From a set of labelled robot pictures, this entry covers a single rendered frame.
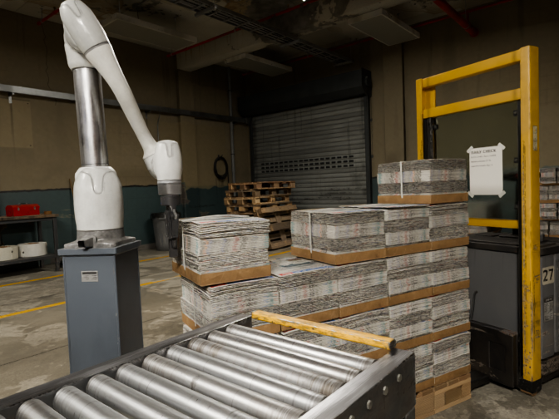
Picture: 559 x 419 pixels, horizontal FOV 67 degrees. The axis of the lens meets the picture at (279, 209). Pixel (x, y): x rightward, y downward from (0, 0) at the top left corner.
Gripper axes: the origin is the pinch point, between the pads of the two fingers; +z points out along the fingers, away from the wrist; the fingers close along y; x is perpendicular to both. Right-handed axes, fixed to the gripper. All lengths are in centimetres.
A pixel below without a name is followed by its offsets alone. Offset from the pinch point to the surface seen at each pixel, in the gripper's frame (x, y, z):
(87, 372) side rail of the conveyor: 38, -65, 16
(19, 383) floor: 61, 149, 96
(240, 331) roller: -1, -59, 17
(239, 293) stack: -19.1, -18.7, 17.5
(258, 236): -27.7, -18.8, -3.3
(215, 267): -10.3, -17.9, 6.4
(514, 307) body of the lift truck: -192, -19, 53
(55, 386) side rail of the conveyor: 44, -68, 16
